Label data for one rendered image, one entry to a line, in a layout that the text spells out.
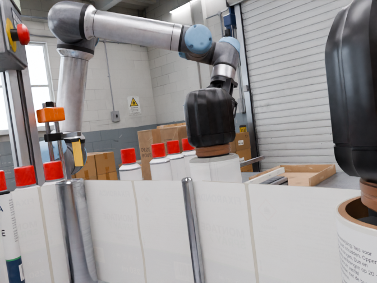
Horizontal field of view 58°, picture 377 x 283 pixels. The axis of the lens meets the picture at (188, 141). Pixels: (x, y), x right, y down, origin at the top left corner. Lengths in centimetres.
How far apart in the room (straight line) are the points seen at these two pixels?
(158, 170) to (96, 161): 343
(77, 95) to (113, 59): 612
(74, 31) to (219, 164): 65
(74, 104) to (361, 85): 104
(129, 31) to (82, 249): 66
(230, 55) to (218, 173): 63
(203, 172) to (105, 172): 380
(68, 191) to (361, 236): 38
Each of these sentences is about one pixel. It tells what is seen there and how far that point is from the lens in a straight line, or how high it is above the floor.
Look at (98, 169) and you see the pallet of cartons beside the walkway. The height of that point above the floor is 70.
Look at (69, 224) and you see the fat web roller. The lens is 49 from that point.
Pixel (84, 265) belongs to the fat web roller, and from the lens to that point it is 51.
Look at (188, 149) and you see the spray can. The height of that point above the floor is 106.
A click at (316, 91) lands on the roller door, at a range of 507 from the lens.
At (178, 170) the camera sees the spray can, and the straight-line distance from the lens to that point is 89.
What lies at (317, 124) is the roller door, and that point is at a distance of 507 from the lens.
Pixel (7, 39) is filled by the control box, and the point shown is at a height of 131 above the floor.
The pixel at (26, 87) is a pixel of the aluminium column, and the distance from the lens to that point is 83.
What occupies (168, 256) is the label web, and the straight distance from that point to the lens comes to 43.
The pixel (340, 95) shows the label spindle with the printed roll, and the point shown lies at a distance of 20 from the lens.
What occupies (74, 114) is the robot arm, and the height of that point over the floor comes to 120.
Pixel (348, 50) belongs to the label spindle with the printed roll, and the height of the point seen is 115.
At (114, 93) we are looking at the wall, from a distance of 711.
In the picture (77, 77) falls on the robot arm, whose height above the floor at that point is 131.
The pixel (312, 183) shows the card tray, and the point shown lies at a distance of 137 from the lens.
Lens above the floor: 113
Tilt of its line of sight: 3 degrees down
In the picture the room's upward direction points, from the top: 7 degrees counter-clockwise
